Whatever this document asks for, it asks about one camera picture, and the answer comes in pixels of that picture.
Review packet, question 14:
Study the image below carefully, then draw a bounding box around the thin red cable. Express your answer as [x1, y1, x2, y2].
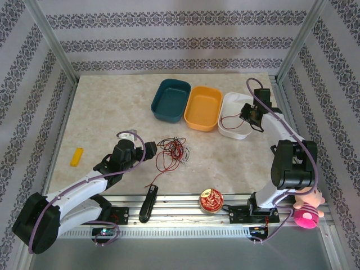
[220, 111, 245, 131]
[145, 137, 188, 188]

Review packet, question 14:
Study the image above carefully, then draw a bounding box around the thin white cable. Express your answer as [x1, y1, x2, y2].
[179, 145, 192, 163]
[179, 146, 192, 164]

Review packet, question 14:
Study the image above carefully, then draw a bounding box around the white plastic bin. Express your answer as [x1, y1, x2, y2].
[218, 92, 254, 141]

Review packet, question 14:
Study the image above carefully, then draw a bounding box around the orange plastic bin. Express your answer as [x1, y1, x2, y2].
[183, 85, 223, 133]

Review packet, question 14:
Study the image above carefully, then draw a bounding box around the small yellow block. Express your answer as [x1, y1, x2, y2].
[69, 147, 84, 167]

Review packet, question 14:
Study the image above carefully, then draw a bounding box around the black stapler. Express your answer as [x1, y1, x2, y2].
[138, 185, 159, 224]

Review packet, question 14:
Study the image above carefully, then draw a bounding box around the teal plastic bin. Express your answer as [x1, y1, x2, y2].
[150, 78, 192, 124]

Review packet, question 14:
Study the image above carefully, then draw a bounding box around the round red gold tin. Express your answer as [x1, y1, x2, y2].
[199, 188, 225, 214]

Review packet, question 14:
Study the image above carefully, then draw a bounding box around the small controller board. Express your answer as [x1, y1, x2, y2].
[249, 226, 269, 236]
[92, 227, 116, 237]

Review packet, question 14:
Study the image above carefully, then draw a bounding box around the pink plush doll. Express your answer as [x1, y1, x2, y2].
[292, 187, 327, 231]

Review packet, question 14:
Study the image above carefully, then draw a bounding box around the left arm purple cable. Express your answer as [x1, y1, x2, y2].
[26, 130, 149, 255]

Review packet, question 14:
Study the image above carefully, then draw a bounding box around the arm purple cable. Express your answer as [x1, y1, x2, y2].
[26, 130, 149, 255]
[246, 78, 320, 245]

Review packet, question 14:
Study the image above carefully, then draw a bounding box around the aluminium side rail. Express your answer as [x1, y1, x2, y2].
[268, 74, 338, 270]

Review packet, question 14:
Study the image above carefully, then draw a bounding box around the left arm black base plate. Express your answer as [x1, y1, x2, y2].
[108, 206, 130, 226]

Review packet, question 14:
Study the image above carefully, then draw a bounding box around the aluminium mounting rail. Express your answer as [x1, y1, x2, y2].
[26, 193, 331, 227]

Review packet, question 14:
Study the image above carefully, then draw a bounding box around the aluminium frame post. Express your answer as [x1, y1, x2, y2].
[275, 0, 330, 82]
[26, 0, 79, 85]

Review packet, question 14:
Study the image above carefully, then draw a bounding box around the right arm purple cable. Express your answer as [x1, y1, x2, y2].
[246, 78, 320, 245]

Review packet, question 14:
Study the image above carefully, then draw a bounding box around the perforated grey cable duct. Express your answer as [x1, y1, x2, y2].
[60, 226, 251, 239]

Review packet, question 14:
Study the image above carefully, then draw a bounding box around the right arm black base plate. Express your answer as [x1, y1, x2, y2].
[229, 205, 280, 225]

